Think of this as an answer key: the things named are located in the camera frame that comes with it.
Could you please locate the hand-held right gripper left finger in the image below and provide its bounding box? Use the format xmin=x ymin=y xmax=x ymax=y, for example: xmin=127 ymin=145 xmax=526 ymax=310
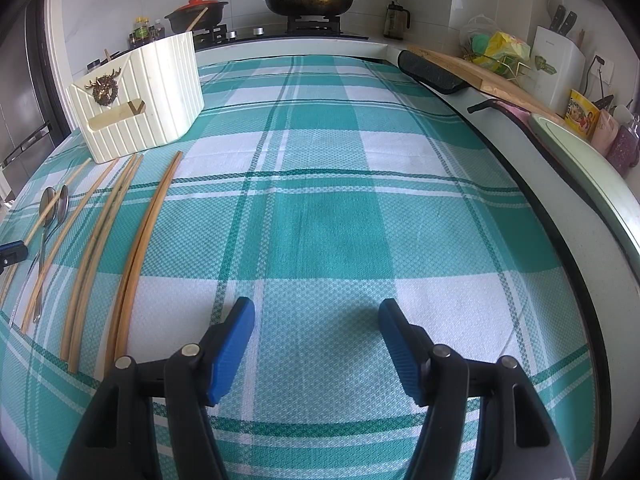
xmin=57 ymin=296 xmax=256 ymax=480

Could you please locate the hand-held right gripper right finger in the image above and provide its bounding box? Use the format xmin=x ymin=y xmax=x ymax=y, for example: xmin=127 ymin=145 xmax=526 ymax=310
xmin=377 ymin=298 xmax=576 ymax=480

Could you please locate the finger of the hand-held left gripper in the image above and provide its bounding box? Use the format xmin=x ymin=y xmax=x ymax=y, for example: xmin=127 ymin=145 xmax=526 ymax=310
xmin=0 ymin=241 xmax=27 ymax=267

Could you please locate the wooden chopstick pair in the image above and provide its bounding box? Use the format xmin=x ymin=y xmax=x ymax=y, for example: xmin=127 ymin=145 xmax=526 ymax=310
xmin=104 ymin=151 xmax=181 ymax=378

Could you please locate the white ribbed utensil holder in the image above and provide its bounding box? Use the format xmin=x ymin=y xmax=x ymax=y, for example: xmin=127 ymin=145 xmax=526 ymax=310
xmin=66 ymin=30 xmax=206 ymax=165

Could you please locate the steel refrigerator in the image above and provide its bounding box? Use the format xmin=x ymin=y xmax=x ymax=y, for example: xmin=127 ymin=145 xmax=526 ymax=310
xmin=0 ymin=0 xmax=68 ymax=196

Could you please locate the green white plaid tablecloth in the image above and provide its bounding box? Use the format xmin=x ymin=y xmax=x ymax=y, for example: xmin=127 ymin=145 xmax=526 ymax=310
xmin=0 ymin=54 xmax=598 ymax=480

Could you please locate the pale green tray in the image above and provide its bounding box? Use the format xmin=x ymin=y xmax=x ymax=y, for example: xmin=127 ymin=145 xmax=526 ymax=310
xmin=529 ymin=112 xmax=640 ymax=258

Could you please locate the black textured pad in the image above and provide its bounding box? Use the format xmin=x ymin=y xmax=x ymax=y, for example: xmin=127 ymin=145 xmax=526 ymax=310
xmin=397 ymin=50 xmax=472 ymax=96

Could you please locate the wooden cutting board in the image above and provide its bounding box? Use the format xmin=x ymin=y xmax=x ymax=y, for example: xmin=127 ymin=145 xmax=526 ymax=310
xmin=406 ymin=44 xmax=566 ymax=122

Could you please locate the black clay pot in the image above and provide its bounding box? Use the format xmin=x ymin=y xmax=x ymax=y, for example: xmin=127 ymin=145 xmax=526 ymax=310
xmin=165 ymin=5 xmax=228 ymax=35

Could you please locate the yellow snack packet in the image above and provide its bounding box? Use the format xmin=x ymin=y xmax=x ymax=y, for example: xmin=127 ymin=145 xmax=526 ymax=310
xmin=565 ymin=89 xmax=602 ymax=142

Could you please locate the pink bottle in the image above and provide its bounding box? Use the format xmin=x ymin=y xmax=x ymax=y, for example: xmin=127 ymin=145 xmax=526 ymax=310
xmin=594 ymin=109 xmax=622 ymax=157

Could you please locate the glittery purple bottle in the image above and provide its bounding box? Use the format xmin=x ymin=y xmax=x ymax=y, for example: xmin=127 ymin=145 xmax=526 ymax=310
xmin=607 ymin=114 xmax=640 ymax=177

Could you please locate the red pot lid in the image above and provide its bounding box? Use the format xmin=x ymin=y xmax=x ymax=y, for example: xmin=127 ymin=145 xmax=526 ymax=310
xmin=170 ymin=0 xmax=230 ymax=13

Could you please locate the white knife block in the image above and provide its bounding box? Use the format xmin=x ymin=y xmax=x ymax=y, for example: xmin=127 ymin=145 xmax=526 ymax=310
xmin=529 ymin=25 xmax=587 ymax=108

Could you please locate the black gas stove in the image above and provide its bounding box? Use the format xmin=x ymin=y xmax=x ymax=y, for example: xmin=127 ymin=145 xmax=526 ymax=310
xmin=192 ymin=15 xmax=371 ymax=48

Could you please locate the yellow bag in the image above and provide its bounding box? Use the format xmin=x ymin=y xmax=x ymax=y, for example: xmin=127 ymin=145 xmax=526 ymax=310
xmin=482 ymin=31 xmax=532 ymax=68

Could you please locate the glass pitcher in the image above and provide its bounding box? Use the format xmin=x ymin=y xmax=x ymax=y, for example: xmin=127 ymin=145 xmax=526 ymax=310
xmin=384 ymin=0 xmax=412 ymax=41

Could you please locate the white plastic bag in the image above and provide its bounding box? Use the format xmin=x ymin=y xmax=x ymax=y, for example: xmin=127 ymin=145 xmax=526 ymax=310
xmin=459 ymin=14 xmax=498 ymax=58

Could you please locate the pink pan with black handle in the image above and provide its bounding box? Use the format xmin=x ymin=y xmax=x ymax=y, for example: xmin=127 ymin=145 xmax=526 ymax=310
xmin=467 ymin=99 xmax=533 ymax=128

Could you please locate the white wall socket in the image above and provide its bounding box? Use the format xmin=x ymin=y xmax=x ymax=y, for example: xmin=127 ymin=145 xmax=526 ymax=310
xmin=592 ymin=52 xmax=617 ymax=86

